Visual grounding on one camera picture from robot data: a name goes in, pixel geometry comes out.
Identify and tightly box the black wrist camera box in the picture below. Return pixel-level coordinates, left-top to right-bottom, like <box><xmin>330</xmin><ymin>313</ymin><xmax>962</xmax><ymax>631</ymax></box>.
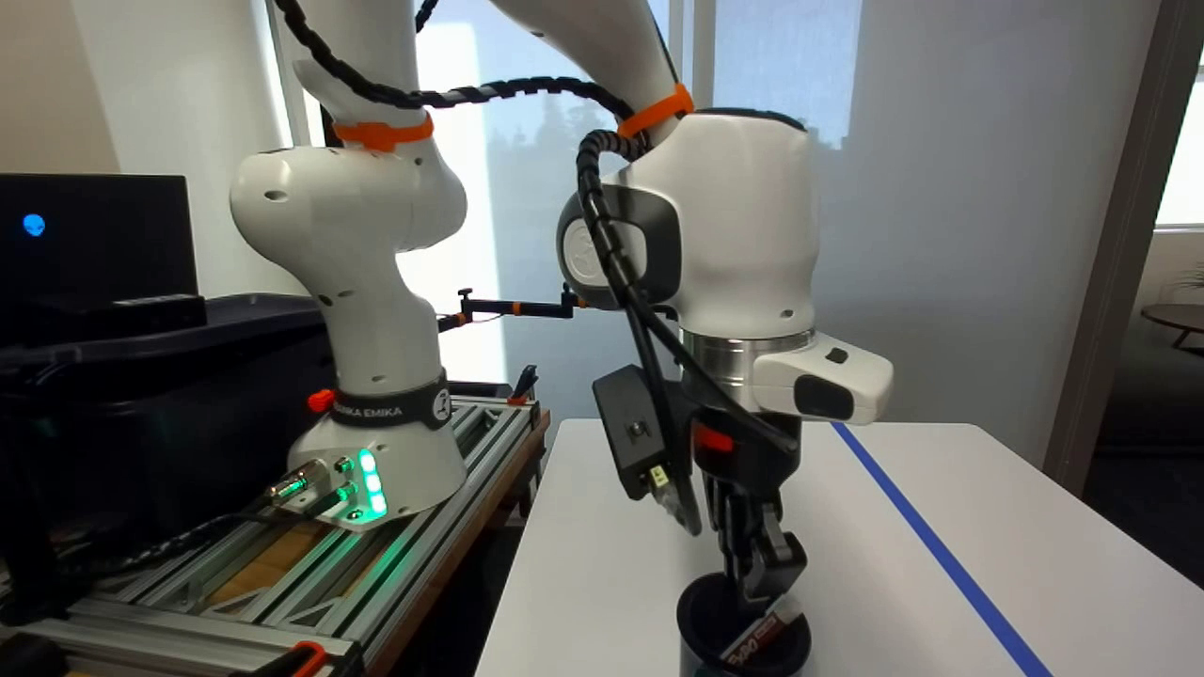
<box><xmin>591</xmin><ymin>359</ymin><xmax>706</xmax><ymax>537</ymax></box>

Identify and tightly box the black articulated camera mount arm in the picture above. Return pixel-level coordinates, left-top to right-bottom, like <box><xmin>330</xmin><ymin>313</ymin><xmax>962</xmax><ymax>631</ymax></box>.
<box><xmin>437</xmin><ymin>283</ymin><xmax>586</xmax><ymax>335</ymax></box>

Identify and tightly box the round dark side table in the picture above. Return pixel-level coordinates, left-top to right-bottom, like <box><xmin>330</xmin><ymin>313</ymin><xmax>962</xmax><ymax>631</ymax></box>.
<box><xmin>1139</xmin><ymin>297</ymin><xmax>1204</xmax><ymax>359</ymax></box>

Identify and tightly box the orange capped whiteboard marker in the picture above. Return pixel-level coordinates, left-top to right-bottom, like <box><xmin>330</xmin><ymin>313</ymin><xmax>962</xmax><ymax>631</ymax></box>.
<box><xmin>719</xmin><ymin>596</ymin><xmax>807</xmax><ymax>669</ymax></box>

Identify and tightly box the dark teal mug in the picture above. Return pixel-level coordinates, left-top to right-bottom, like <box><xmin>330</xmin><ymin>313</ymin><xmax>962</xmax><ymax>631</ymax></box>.
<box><xmin>674</xmin><ymin>569</ymin><xmax>818</xmax><ymax>677</ymax></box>

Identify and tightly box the long blue tape strip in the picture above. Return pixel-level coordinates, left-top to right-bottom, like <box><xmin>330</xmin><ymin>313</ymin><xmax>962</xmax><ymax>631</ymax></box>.
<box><xmin>827</xmin><ymin>418</ymin><xmax>1055</xmax><ymax>677</ymax></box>

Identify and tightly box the aluminium profile base frame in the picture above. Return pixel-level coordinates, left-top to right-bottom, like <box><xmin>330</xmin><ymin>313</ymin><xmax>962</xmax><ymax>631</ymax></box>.
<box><xmin>0</xmin><ymin>389</ymin><xmax>557</xmax><ymax>677</ymax></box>

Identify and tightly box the black equipment cart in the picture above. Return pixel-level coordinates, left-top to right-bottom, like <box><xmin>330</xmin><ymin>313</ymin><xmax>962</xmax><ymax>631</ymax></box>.
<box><xmin>0</xmin><ymin>293</ymin><xmax>341</xmax><ymax>620</ymax></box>

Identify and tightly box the black red toggle clamp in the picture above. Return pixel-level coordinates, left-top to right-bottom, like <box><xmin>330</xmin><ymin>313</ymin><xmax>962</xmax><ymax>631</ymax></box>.
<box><xmin>504</xmin><ymin>359</ymin><xmax>543</xmax><ymax>413</ymax></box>

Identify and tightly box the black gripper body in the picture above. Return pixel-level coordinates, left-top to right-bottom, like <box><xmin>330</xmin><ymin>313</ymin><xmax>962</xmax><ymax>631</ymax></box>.
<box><xmin>689</xmin><ymin>418</ymin><xmax>807</xmax><ymax>507</ymax></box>

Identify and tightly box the black monitor with blue light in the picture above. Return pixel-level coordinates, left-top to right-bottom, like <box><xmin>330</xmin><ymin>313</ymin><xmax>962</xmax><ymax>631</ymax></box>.
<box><xmin>0</xmin><ymin>170</ymin><xmax>211</xmax><ymax>340</ymax></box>

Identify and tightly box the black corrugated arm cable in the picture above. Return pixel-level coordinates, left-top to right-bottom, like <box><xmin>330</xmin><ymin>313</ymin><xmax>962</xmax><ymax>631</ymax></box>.
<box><xmin>271</xmin><ymin>0</ymin><xmax>807</xmax><ymax>503</ymax></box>

